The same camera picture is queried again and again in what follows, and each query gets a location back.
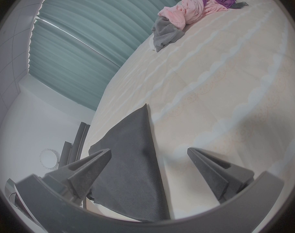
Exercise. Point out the pink garment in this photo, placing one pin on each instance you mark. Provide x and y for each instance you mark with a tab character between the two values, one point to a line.
188	10

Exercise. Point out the round white ceiling lamp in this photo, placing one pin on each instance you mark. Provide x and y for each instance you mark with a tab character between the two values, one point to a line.
48	158

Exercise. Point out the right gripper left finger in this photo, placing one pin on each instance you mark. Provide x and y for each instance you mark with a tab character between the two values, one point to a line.
86	173

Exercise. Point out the black T-shirt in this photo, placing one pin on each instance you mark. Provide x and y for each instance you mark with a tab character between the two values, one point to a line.
133	166

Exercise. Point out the grey garment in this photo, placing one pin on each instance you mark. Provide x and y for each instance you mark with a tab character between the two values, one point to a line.
165	31

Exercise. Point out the purple garment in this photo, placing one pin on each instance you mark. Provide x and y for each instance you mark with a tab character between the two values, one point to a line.
219	0

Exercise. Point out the blue-green curtain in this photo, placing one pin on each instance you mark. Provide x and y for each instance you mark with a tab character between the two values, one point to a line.
108	16
72	64

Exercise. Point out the bed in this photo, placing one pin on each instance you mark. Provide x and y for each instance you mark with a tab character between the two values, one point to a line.
210	81

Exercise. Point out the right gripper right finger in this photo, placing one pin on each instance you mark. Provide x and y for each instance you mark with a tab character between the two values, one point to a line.
218	176

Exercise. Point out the small black garment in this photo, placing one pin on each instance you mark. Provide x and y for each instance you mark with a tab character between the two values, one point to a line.
239	5

